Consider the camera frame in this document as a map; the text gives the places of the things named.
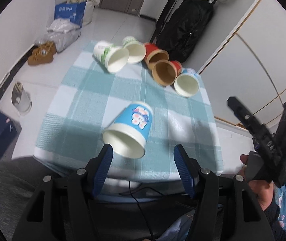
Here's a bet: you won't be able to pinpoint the red paper cup rear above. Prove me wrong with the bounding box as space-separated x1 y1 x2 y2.
144 42 169 70

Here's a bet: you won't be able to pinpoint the red paper cup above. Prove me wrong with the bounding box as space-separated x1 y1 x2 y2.
152 60 182 87
144 42 169 70

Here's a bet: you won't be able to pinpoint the red paper cup front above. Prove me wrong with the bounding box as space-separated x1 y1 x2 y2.
152 60 182 87

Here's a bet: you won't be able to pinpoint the brown shoes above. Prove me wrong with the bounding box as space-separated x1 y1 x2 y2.
27 41 57 66

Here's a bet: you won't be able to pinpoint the blue paper cup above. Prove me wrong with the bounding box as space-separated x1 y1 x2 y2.
102 101 154 159
174 68 199 97

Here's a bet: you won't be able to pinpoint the person right hand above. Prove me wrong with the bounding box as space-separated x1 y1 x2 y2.
238 154 274 211

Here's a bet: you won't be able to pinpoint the grey plastic bag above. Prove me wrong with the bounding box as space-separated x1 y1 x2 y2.
34 18 82 53

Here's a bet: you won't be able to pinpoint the green white paper cup left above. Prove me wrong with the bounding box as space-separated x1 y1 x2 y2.
93 41 129 74

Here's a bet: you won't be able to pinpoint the black backpack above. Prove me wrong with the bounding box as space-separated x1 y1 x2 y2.
156 0 214 63

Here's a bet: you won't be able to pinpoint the green white paper cup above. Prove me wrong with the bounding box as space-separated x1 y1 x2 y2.
93 41 129 74
122 36 146 64

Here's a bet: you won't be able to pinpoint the blue cardboard box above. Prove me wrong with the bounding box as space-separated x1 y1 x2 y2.
54 3 83 27

